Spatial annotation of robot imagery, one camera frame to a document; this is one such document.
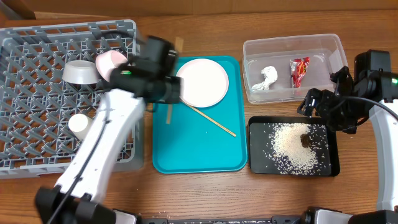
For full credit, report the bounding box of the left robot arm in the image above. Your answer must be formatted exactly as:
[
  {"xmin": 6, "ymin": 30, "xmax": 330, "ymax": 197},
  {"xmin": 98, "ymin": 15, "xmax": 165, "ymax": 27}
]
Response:
[{"xmin": 35, "ymin": 36, "xmax": 229, "ymax": 223}]

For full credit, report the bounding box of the white round plate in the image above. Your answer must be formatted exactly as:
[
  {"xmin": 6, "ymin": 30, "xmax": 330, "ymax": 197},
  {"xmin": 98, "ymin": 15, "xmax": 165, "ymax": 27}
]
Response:
[{"xmin": 177, "ymin": 58, "xmax": 229, "ymax": 108}]

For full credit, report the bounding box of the grey dish rack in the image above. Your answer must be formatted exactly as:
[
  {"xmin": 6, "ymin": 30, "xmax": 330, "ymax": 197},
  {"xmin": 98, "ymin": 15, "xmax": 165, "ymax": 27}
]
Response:
[{"xmin": 1, "ymin": 19, "xmax": 140, "ymax": 179}]

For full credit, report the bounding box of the black waste tray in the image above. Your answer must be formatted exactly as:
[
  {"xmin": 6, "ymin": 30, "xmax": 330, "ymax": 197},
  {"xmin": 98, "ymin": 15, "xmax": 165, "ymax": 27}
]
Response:
[{"xmin": 248, "ymin": 116, "xmax": 340, "ymax": 177}]

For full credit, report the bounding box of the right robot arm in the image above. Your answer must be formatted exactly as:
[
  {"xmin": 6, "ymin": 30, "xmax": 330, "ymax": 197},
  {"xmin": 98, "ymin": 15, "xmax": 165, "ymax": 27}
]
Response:
[{"xmin": 303, "ymin": 50, "xmax": 397, "ymax": 223}]

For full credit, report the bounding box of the brown food scrap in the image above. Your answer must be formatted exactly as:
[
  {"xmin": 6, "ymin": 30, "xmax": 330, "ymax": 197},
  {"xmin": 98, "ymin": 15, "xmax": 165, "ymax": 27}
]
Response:
[{"xmin": 300, "ymin": 134, "xmax": 312, "ymax": 148}]

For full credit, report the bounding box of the wooden chopstick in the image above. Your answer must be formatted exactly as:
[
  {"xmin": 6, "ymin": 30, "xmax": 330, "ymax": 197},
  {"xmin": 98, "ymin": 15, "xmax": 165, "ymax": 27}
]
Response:
[
  {"xmin": 165, "ymin": 37, "xmax": 184, "ymax": 124},
  {"xmin": 184, "ymin": 103, "xmax": 236, "ymax": 137}
]

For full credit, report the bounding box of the teal plastic tray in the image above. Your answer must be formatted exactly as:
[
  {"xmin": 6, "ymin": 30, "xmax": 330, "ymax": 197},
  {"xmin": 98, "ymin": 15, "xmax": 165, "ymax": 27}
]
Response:
[{"xmin": 152, "ymin": 55, "xmax": 248, "ymax": 174}]

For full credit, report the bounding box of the rice pile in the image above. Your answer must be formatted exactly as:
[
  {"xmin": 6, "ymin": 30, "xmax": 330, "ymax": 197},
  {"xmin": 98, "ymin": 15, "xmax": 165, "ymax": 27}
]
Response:
[{"xmin": 263, "ymin": 123, "xmax": 330, "ymax": 175}]

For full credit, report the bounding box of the clear plastic bin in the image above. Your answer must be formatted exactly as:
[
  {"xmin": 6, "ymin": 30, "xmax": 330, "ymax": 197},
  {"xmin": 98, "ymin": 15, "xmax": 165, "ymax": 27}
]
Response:
[{"xmin": 243, "ymin": 34, "xmax": 348, "ymax": 104}]

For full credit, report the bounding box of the red snack wrapper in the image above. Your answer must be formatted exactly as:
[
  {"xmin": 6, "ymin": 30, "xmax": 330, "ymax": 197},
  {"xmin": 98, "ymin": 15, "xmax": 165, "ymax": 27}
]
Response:
[{"xmin": 290, "ymin": 57, "xmax": 310, "ymax": 88}]

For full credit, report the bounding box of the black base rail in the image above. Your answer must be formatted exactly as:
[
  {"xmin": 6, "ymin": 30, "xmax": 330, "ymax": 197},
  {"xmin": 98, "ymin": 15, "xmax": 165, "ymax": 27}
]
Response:
[{"xmin": 111, "ymin": 206, "xmax": 352, "ymax": 224}]

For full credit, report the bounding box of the white paper cup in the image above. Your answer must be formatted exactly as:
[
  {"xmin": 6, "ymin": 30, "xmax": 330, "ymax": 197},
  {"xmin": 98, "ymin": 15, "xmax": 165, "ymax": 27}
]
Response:
[{"xmin": 68, "ymin": 113, "xmax": 93, "ymax": 140}]

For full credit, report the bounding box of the white tissue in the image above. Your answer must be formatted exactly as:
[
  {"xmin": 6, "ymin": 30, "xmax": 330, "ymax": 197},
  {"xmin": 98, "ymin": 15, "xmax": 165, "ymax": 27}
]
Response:
[{"xmin": 252, "ymin": 66, "xmax": 278, "ymax": 91}]

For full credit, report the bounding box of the pink bowl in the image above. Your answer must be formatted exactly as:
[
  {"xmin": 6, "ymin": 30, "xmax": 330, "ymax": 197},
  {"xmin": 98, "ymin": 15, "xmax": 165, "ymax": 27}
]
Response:
[{"xmin": 95, "ymin": 50, "xmax": 127, "ymax": 82}]

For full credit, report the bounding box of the grey bowl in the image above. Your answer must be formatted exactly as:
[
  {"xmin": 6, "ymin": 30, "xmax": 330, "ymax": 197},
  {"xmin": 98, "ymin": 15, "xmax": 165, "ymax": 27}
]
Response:
[{"xmin": 62, "ymin": 60, "xmax": 100, "ymax": 85}]

